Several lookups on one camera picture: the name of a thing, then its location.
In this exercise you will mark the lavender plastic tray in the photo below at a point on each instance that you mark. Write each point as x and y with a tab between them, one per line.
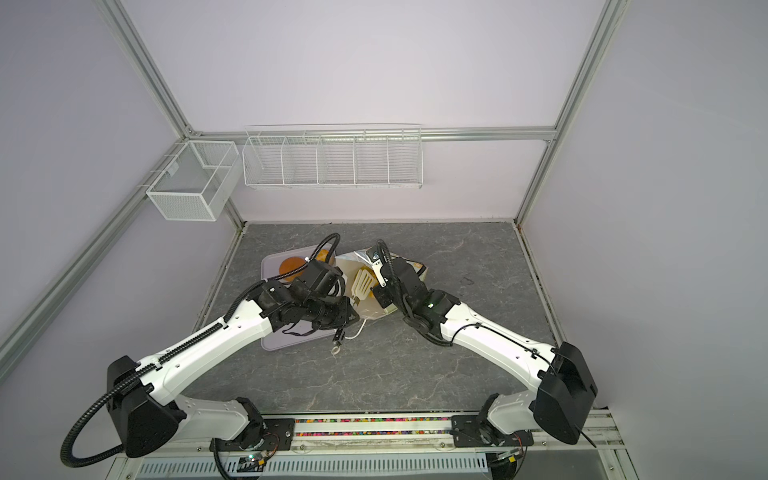
269	269

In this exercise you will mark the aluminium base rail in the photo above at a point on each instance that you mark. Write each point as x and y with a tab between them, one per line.
423	432

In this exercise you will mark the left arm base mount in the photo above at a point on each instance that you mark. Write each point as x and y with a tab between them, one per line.
271	435

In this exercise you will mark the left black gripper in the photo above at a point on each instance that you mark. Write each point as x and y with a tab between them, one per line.
344	314

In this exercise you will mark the brown round fake bun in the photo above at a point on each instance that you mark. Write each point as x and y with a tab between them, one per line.
290	265

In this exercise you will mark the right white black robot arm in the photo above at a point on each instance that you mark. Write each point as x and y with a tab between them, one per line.
560	389

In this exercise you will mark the long white wire basket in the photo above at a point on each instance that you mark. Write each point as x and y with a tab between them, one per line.
352	155

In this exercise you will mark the small white mesh basket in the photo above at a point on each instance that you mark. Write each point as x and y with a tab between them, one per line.
198	181

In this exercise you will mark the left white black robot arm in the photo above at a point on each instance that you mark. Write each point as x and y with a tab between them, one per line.
152	410

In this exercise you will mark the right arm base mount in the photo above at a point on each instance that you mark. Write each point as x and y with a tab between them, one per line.
470	431

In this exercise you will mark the cream and steel tongs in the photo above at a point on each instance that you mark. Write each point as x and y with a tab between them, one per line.
361	287

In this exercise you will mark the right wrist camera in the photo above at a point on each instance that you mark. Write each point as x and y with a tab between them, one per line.
378	258

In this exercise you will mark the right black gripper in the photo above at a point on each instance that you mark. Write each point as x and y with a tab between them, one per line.
381	292

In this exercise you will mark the printed paper gift bag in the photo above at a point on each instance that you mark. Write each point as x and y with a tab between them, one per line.
368	310

